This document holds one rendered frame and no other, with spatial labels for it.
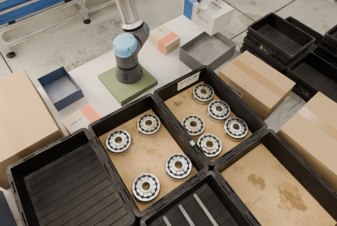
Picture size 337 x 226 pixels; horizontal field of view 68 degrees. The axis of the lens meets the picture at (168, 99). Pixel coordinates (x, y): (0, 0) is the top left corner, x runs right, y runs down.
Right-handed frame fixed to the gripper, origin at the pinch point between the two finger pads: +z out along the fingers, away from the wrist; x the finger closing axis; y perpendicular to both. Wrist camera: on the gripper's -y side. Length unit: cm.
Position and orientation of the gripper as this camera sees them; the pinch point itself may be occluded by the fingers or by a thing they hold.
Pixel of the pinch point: (206, 7)
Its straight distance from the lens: 120.0
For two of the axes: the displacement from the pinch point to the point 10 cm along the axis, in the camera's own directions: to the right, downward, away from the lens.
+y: 6.3, 6.5, -4.2
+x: 7.7, -5.1, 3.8
